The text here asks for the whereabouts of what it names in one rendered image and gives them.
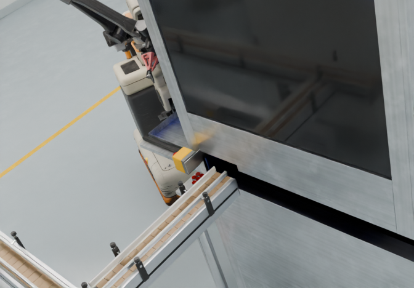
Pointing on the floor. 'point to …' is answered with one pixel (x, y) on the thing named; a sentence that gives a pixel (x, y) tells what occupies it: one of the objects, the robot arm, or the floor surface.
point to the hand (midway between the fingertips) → (150, 69)
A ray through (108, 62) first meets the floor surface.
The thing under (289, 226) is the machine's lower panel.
